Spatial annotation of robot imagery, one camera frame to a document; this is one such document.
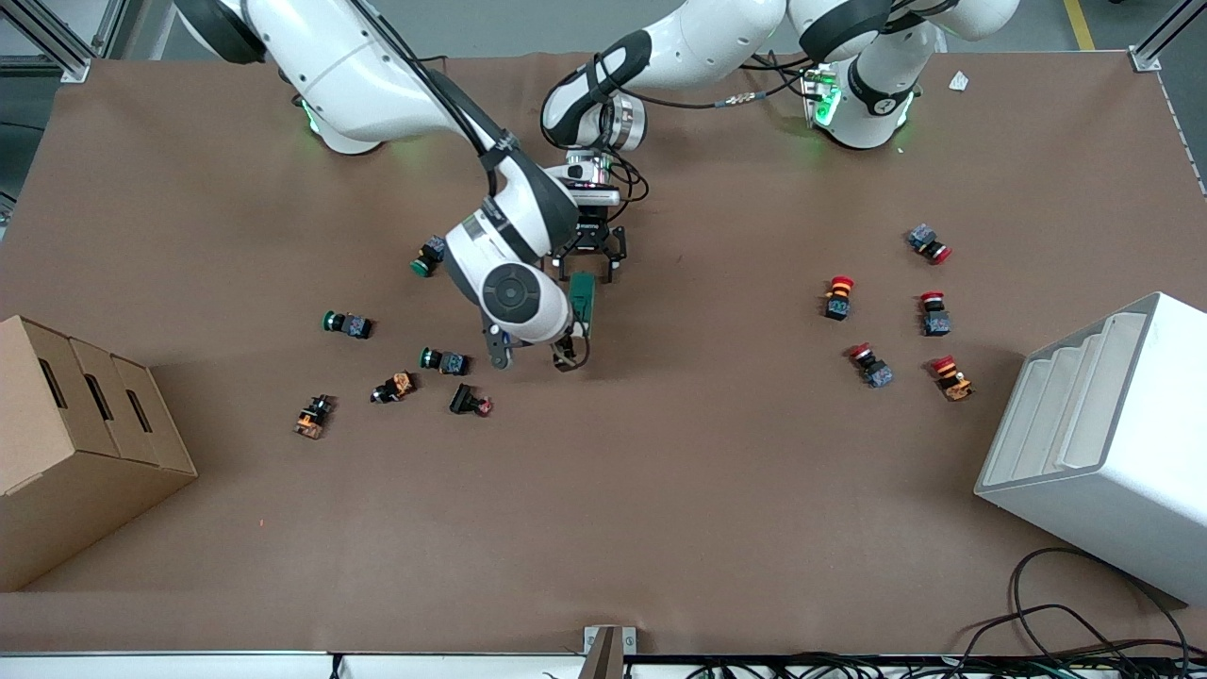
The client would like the green load switch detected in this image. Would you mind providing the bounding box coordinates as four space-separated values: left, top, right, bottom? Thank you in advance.
569 272 597 339

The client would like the brown cardboard box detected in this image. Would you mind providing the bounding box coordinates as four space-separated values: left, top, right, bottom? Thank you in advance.
0 316 199 593

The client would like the white table edge rail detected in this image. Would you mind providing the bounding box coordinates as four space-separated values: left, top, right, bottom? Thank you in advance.
0 651 1207 679

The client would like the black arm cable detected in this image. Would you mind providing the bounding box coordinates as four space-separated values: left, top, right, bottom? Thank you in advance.
540 52 817 204
349 0 518 169

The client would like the aluminium frame post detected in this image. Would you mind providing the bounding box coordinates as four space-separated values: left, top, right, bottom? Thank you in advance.
1130 0 1207 74
0 0 142 84

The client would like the metal table edge bracket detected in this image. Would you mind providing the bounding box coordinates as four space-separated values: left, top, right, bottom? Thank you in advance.
583 625 638 679

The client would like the red button orange terminal block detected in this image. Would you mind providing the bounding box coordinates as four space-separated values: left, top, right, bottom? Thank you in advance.
929 355 975 403

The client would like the black looped cable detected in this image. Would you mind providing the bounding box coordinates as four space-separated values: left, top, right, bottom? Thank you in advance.
1009 547 1191 656

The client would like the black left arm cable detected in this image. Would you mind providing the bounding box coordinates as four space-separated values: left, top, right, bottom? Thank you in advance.
540 52 817 204

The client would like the white stepped storage bin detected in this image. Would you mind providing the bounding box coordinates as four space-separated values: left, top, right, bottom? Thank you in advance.
974 292 1207 604

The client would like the black floor cable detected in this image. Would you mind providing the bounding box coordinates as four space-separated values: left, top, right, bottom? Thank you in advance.
957 604 1207 679

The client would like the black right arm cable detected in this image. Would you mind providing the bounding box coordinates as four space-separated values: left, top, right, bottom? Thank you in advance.
349 0 518 169

